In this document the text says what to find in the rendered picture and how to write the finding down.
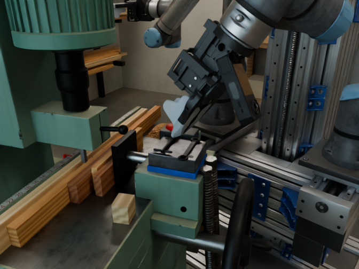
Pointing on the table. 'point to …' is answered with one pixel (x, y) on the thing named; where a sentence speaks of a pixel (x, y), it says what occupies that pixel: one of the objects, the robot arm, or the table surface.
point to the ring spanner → (188, 149)
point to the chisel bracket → (70, 126)
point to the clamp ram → (126, 156)
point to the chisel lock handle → (115, 129)
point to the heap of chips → (156, 131)
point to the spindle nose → (72, 80)
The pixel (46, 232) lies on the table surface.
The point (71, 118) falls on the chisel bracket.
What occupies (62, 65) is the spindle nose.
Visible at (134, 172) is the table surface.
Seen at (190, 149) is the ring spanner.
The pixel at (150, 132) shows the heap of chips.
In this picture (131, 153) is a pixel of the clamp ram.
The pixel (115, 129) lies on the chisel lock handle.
